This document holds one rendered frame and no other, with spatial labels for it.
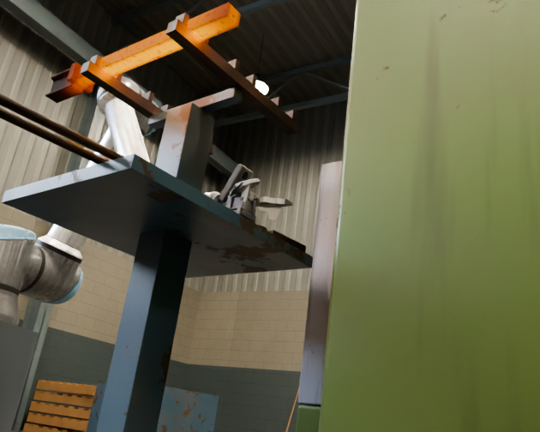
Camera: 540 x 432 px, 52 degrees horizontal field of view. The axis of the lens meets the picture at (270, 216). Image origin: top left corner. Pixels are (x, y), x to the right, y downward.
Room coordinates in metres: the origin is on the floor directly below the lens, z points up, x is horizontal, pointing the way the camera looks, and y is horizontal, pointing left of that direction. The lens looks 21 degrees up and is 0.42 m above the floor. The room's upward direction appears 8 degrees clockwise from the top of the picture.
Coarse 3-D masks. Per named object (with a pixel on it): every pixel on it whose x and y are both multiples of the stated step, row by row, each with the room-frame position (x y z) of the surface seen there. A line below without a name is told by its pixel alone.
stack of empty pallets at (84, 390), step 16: (48, 384) 8.07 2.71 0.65; (64, 384) 7.87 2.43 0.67; (80, 384) 7.79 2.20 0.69; (48, 400) 8.02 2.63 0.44; (64, 400) 7.85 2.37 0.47; (80, 400) 7.70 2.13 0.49; (32, 416) 8.13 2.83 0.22; (48, 416) 7.93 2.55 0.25; (64, 416) 8.66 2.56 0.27; (80, 416) 7.68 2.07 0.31
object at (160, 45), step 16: (208, 16) 0.65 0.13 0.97; (224, 16) 0.63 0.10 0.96; (160, 32) 0.71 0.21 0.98; (208, 32) 0.67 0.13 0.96; (224, 32) 0.67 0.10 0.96; (128, 48) 0.76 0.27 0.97; (144, 48) 0.73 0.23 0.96; (160, 48) 0.73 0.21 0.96; (176, 48) 0.72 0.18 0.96; (112, 64) 0.79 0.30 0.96; (128, 64) 0.78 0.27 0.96; (64, 80) 0.88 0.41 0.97; (80, 80) 0.85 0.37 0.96; (48, 96) 0.90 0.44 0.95; (64, 96) 0.89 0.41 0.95
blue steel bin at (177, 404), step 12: (96, 396) 6.68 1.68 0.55; (168, 396) 5.94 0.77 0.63; (180, 396) 6.05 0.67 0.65; (192, 396) 6.16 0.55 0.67; (204, 396) 6.27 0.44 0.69; (216, 396) 6.39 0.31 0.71; (96, 408) 6.64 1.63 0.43; (168, 408) 5.96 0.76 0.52; (180, 408) 6.07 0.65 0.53; (192, 408) 6.18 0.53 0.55; (204, 408) 6.29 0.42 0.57; (216, 408) 6.41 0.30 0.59; (96, 420) 6.60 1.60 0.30; (168, 420) 5.98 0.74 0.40; (180, 420) 6.09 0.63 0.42; (192, 420) 6.20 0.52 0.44; (204, 420) 6.31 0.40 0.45
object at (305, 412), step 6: (300, 408) 0.96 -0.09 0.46; (306, 408) 0.95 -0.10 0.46; (312, 408) 0.94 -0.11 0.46; (318, 408) 0.94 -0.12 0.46; (300, 414) 0.96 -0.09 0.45; (306, 414) 0.95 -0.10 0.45; (312, 414) 0.94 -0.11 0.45; (318, 414) 0.94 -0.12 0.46; (300, 420) 0.96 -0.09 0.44; (306, 420) 0.95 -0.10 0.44; (312, 420) 0.94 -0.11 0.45; (318, 420) 0.93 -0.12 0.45; (300, 426) 0.96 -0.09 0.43; (306, 426) 0.95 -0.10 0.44; (312, 426) 0.94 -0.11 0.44; (318, 426) 0.93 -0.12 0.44
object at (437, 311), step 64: (384, 0) 0.60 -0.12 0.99; (448, 0) 0.54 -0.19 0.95; (512, 0) 0.50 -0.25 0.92; (384, 64) 0.60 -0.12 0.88; (448, 64) 0.54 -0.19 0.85; (512, 64) 0.50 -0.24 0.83; (384, 128) 0.59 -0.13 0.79; (448, 128) 0.54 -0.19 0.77; (512, 128) 0.50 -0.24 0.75; (384, 192) 0.59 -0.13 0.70; (448, 192) 0.54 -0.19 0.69; (512, 192) 0.50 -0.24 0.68; (384, 256) 0.59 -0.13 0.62; (448, 256) 0.54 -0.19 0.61; (512, 256) 0.50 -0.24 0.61; (384, 320) 0.58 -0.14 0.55; (448, 320) 0.54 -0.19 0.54; (512, 320) 0.50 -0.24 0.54; (384, 384) 0.58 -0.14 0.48; (448, 384) 0.54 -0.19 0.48; (512, 384) 0.51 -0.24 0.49
